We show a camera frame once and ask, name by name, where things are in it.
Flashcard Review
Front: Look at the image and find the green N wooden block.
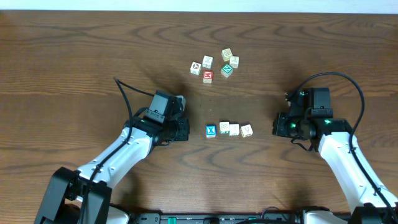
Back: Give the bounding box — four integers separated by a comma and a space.
221, 63, 233, 78

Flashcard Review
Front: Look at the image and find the plain wooden block placed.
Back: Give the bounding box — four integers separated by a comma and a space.
240, 124, 253, 138

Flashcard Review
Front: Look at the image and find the plain wooden block top right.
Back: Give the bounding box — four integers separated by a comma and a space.
229, 56, 239, 68

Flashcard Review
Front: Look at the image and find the blue X wooden block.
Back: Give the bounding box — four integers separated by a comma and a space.
206, 125, 216, 138

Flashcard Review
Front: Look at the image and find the yellow-print wooden block top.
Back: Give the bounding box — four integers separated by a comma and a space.
221, 48, 233, 62

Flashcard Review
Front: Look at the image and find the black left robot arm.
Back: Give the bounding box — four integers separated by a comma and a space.
34, 106, 189, 224

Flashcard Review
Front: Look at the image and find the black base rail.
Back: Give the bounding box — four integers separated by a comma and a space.
124, 212, 352, 224

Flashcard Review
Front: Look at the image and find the wooden block with round picture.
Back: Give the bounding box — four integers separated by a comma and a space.
190, 62, 201, 75

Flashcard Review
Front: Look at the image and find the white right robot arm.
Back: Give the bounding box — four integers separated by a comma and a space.
272, 111, 397, 223

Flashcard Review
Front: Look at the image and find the red M wooden block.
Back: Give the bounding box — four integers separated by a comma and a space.
203, 70, 214, 83

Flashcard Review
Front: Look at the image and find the green-edged wooden block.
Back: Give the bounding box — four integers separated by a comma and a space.
220, 121, 230, 134

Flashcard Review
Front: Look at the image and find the yellow-edged wooden block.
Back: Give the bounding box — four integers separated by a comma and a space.
229, 124, 240, 136

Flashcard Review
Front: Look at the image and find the plain wooden block upper middle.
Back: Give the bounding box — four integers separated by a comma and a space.
202, 55, 213, 69

